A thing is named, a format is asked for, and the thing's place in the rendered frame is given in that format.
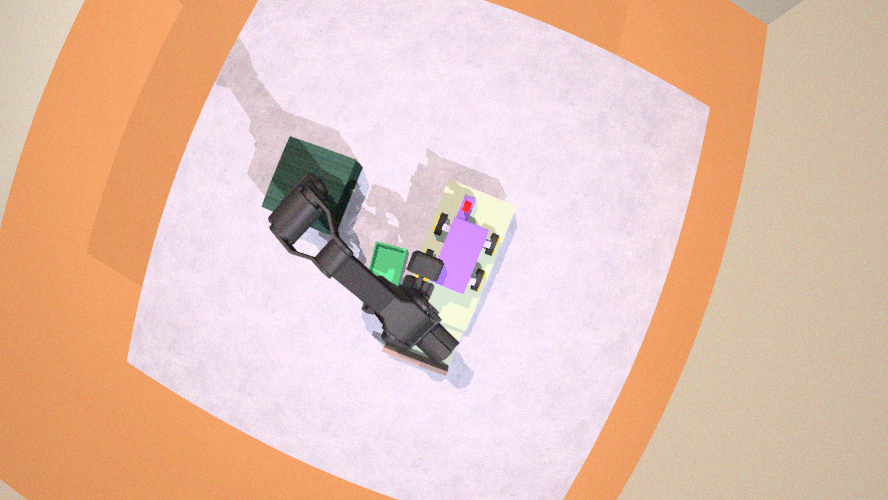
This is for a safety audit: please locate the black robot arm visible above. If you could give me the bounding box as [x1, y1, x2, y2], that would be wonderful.
[268, 171, 460, 364]

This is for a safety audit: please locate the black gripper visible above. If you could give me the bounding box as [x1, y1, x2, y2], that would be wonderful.
[381, 250, 444, 349]

